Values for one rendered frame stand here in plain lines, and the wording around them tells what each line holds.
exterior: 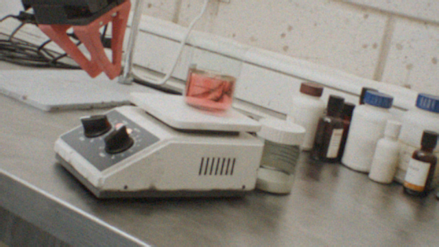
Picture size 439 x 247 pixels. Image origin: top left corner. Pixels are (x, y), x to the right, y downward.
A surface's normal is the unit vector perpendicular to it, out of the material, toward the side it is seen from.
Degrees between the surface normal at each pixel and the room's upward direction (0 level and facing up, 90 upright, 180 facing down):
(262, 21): 90
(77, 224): 90
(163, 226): 0
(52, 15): 117
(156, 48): 90
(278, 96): 90
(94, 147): 30
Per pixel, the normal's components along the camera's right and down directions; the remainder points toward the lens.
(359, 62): -0.58, 0.06
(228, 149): 0.54, 0.29
